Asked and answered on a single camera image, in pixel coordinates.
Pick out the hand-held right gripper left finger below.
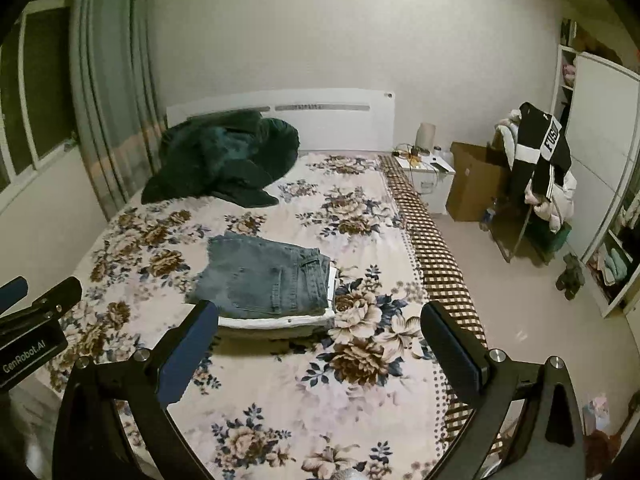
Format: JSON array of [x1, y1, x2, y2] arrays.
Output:
[[52, 299, 220, 480]]

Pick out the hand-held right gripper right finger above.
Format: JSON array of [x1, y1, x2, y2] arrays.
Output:
[[420, 301, 587, 480]]

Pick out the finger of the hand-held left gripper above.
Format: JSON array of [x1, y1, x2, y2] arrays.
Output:
[[29, 276, 83, 319], [0, 276, 29, 312]]

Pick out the blue denim pants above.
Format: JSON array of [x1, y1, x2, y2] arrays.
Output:
[[185, 231, 334, 321]]

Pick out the checkered brown bed sheet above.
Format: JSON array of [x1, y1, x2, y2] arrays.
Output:
[[376, 154, 506, 461]]

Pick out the floral bed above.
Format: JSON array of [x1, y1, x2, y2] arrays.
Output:
[[45, 152, 453, 480]]

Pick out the white folded garment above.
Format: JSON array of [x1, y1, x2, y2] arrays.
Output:
[[215, 265, 341, 333]]

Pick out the dark plush toy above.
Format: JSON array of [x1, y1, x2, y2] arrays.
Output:
[[556, 253, 586, 301]]

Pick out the brown cardboard box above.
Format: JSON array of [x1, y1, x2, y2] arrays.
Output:
[[445, 141, 511, 223]]

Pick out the white bedside table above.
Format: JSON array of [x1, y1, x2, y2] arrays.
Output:
[[394, 154, 457, 217]]

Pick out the pile of light clothes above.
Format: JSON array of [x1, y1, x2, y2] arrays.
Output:
[[495, 108, 578, 233]]

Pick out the dark green fleece blanket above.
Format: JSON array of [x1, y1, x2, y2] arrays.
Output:
[[141, 110, 300, 207]]

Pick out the window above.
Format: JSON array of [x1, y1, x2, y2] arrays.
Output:
[[0, 0, 81, 196]]

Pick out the grey window curtain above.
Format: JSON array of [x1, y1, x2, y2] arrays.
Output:
[[69, 0, 168, 222]]

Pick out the white jar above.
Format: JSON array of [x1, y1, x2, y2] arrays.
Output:
[[416, 122, 437, 153]]

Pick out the black and white jacket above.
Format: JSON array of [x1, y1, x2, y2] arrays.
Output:
[[510, 102, 572, 206]]

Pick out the white wardrobe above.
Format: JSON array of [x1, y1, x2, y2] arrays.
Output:
[[552, 44, 640, 319]]

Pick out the white bed headboard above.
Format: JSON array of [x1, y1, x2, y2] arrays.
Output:
[[166, 88, 396, 153]]

